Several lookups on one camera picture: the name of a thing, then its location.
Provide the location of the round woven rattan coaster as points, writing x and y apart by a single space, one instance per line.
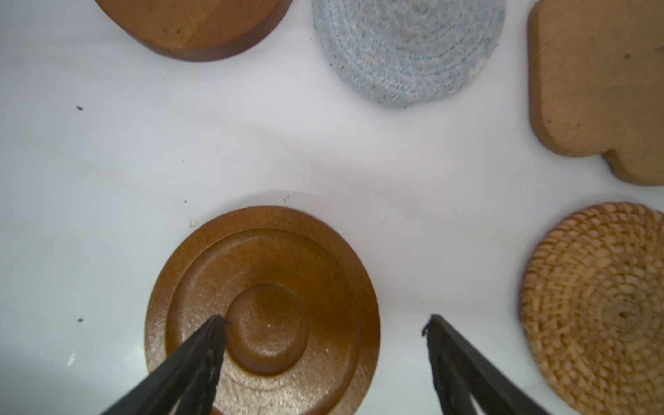
591 305

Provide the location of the round wooden coaster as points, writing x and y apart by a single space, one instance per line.
197 30

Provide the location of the grey-blue woven round coaster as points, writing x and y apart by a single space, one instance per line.
406 52

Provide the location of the flower-shaped cork coaster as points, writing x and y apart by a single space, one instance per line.
596 83

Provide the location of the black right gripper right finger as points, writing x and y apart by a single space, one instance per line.
463 377

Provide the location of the ridged brown wooden coaster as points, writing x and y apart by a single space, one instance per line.
303 334

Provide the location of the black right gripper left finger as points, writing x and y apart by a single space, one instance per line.
186 382

